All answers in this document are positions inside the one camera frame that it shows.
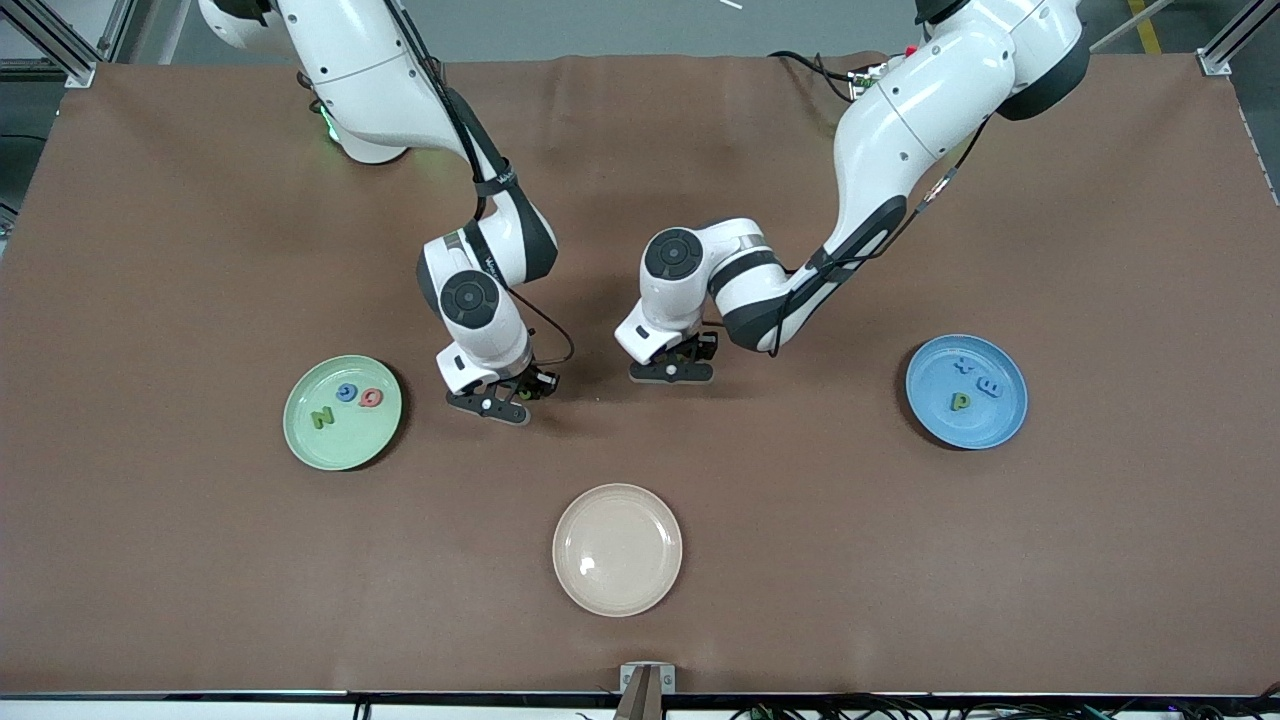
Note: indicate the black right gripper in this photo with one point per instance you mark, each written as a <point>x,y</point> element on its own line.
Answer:
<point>527,381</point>

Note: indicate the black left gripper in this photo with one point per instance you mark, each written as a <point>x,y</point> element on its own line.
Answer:
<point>703,346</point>

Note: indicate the red letter Q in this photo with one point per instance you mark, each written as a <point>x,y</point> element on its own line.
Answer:
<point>364,398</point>

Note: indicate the green letter N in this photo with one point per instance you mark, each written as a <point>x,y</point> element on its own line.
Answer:
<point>322,418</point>

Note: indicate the green letter p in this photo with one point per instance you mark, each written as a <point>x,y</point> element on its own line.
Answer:
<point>953,400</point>

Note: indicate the blue letter m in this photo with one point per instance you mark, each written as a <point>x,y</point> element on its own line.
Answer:
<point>990,388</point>

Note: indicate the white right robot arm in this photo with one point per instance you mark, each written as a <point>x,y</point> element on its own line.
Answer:
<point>370,70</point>

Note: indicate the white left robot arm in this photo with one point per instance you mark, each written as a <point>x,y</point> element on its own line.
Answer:
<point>930,100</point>

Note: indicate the brown table cover sheet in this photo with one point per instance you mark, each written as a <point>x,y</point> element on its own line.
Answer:
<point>640,200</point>

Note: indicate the beige plate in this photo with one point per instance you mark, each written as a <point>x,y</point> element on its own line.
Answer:
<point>617,550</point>

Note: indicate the light green plate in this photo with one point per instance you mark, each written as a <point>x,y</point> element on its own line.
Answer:
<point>350,445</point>

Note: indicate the blue plate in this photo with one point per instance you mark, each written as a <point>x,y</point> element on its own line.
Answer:
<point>990,425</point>

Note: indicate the grey metal clamp bracket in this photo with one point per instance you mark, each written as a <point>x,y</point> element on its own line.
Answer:
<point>627,680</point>

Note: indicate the aluminium camera post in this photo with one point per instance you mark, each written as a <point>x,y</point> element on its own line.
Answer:
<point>640,705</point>

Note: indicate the white table front rail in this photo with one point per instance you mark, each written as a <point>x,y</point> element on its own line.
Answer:
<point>200,712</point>

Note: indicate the aluminium frame profile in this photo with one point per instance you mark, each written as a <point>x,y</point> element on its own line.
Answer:
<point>1213,62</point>
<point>75,72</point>

